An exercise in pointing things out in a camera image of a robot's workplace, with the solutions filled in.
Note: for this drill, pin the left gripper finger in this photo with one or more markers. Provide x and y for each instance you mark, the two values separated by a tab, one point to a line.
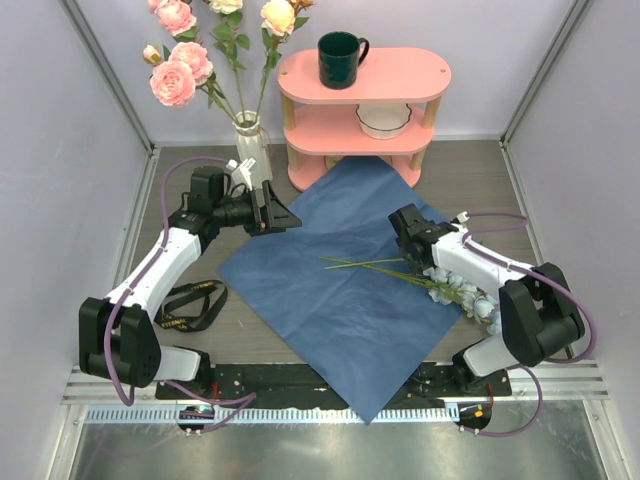
277	219
271	206

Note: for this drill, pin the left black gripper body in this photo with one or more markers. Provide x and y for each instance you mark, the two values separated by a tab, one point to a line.
242	212

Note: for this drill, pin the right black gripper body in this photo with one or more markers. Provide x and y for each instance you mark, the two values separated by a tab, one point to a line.
415	266

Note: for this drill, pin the artificial flower bunch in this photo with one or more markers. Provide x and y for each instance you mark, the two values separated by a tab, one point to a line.
443	286

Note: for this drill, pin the blue wrapping paper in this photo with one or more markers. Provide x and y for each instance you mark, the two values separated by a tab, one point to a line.
364	332

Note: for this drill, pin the black ribbon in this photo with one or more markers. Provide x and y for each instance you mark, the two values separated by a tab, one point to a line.
192	307

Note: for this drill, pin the pink peony flower stem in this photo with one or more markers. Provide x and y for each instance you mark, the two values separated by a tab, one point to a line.
179	73

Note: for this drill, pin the pink rose flower stem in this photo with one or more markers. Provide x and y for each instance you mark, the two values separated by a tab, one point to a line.
177	18

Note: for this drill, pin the green leafy flower stem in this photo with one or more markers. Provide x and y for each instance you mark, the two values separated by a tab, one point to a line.
228	40

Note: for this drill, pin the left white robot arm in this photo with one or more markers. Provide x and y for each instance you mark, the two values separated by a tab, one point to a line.
117	340

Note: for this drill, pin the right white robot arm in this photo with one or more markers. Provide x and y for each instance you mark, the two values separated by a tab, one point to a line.
539	315

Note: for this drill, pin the white ribbed ceramic vase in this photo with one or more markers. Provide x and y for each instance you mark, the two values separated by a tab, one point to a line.
252	144

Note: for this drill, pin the floral round plate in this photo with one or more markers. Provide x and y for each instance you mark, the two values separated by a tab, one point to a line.
331	161

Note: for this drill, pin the white scalloped bowl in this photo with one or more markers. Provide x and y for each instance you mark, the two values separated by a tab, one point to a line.
383	121

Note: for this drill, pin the pink three-tier shelf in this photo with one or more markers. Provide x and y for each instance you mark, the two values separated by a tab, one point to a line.
319	121

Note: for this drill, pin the dark green mug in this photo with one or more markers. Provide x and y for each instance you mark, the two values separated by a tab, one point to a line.
339	56

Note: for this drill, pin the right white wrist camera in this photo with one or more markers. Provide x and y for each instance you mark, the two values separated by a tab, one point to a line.
461	219

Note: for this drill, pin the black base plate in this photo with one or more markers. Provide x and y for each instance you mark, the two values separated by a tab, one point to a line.
280	386

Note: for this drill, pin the white slotted cable duct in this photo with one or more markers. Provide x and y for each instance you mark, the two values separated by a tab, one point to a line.
192	414

